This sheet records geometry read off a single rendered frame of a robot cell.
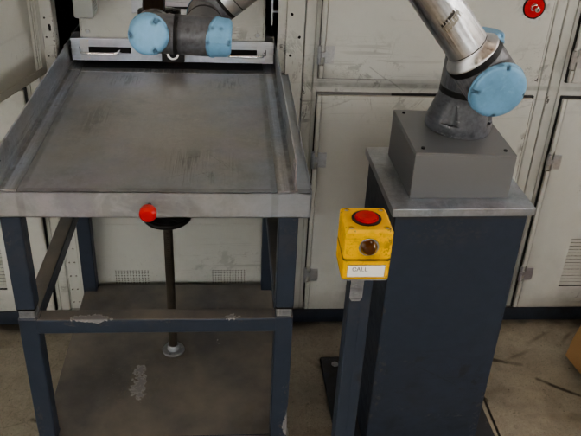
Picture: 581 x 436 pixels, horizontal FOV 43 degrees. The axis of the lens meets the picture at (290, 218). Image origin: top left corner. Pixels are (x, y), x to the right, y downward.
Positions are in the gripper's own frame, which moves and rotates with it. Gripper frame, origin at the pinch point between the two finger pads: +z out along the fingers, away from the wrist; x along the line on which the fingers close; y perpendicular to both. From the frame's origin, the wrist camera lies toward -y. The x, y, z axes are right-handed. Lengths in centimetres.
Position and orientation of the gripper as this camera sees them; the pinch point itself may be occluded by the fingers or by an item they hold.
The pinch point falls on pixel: (162, 8)
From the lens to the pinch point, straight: 175.4
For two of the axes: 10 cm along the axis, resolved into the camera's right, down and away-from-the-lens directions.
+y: -0.3, 9.4, 3.5
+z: -0.8, -3.5, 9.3
